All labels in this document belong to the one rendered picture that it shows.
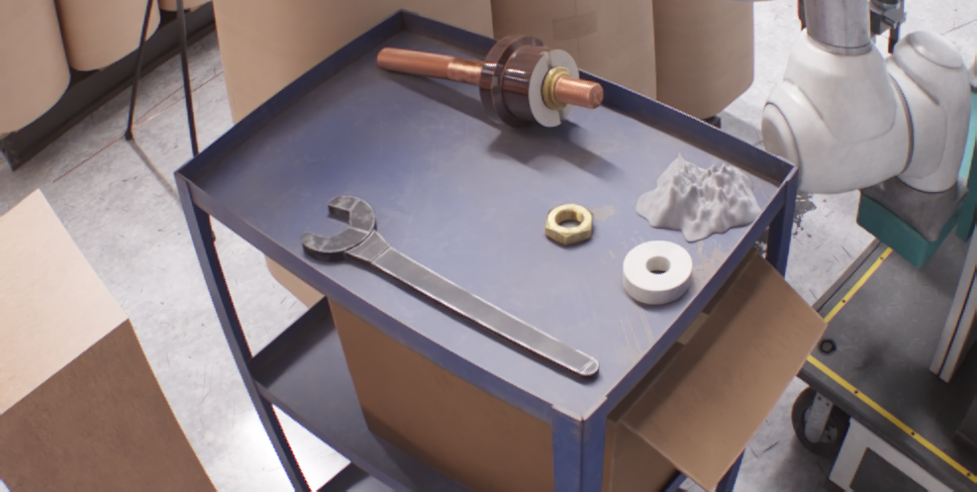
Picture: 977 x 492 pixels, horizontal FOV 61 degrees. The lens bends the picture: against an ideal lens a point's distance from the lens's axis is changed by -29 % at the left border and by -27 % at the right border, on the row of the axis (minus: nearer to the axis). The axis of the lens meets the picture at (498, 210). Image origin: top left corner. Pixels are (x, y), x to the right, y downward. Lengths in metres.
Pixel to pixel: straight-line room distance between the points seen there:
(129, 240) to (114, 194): 0.24
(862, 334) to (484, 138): 0.86
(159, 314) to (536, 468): 1.45
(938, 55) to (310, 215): 0.85
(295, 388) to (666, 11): 1.20
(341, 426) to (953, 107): 0.99
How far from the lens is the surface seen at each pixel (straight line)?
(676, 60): 2.36
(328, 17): 1.57
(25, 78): 3.07
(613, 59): 2.06
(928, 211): 1.46
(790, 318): 1.20
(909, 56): 1.35
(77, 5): 3.15
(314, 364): 1.56
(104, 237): 2.81
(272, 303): 2.42
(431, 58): 1.36
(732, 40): 2.44
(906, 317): 1.90
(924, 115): 1.34
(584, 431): 0.94
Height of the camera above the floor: 1.64
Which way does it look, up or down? 40 degrees down
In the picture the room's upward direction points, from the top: 5 degrees counter-clockwise
